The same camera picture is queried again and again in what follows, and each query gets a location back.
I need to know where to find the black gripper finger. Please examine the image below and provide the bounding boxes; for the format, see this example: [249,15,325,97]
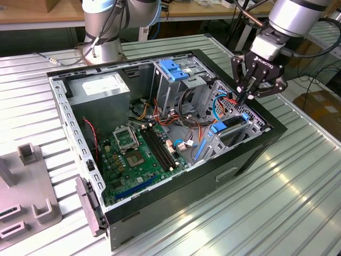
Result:
[231,56,253,105]
[246,70,289,100]

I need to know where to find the blue SATA wire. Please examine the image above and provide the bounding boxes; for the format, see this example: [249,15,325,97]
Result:
[172,89,233,151]

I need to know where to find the hard disk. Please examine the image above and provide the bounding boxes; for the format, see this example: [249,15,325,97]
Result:
[192,112,251,163]

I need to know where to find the silver disk bay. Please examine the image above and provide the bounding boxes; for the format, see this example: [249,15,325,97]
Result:
[190,79,271,164]

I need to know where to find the black stand pole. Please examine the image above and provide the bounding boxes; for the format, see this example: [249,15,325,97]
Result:
[225,5,253,53]

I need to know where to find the large brown cardboard box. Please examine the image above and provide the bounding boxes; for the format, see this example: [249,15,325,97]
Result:
[293,90,341,134]

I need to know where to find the blue plastic drive latch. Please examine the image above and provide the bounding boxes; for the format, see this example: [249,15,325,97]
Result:
[159,60,190,83]

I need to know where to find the metal slat side table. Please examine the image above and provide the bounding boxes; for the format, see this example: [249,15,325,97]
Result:
[306,21,341,59]

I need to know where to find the silver optical drive cage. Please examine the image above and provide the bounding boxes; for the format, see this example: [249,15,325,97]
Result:
[150,57,215,118]

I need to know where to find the long wooden desk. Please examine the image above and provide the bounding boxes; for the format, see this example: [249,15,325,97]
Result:
[0,0,323,51]

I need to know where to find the RAM slot white clips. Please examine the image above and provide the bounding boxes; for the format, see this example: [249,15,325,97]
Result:
[151,124,178,169]
[143,127,172,172]

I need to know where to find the RAM slot black clips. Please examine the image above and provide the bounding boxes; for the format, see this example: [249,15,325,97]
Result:
[147,126,175,171]
[140,129,168,173]

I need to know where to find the metal locking lever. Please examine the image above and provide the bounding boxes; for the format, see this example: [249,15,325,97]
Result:
[131,125,141,150]

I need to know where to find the CPU socket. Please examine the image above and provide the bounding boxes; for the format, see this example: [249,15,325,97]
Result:
[125,151,147,170]

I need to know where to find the metal socket cover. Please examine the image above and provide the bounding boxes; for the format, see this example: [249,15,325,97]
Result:
[111,125,141,154]

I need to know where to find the black open PC case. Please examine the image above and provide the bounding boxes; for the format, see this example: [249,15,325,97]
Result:
[46,49,288,251]

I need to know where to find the grey power supply unit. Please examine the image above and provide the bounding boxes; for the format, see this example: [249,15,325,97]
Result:
[66,72,131,134]

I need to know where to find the blue expansion slot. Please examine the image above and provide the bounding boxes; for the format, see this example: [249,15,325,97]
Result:
[114,174,158,201]

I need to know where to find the green motherboard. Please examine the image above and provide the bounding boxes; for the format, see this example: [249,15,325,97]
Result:
[100,122,190,207]

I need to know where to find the black case fan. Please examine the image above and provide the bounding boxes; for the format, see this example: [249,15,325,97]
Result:
[79,116,104,175]

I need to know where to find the cardboard box on desk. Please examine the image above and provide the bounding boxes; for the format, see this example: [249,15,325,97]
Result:
[45,0,83,13]

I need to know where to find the grey parts rack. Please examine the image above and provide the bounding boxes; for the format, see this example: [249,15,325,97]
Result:
[0,142,63,251]

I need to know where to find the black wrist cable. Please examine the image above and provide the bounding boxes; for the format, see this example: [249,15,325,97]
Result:
[286,37,341,58]

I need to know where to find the thick black cable bundle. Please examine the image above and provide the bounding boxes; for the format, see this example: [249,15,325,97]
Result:
[177,87,214,134]

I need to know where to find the wire with white connector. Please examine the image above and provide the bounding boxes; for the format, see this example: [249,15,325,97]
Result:
[174,138,199,153]

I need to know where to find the yellow black power wire bundle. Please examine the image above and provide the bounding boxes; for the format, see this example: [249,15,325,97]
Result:
[129,97,187,129]

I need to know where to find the red black fan wire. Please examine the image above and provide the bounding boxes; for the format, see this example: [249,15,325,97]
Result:
[82,117,100,163]

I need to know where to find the square brown base plate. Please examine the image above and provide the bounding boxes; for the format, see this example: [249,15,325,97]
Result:
[76,44,126,66]

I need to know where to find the black cable silver connector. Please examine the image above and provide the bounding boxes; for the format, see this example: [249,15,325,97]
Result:
[33,0,127,66]

